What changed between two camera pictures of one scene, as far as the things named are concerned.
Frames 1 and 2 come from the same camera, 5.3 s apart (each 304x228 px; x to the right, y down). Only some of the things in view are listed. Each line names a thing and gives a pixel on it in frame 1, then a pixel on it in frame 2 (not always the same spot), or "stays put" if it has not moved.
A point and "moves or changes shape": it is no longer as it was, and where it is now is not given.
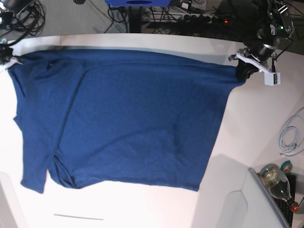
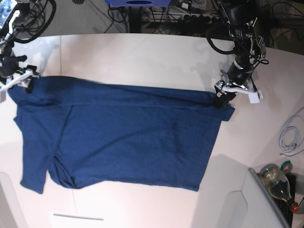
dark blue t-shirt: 98,117 moves or changes shape
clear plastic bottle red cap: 278,185 stays put
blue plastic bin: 138,2 stays put
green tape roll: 286,166 stays put
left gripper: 6,53 → 9,65
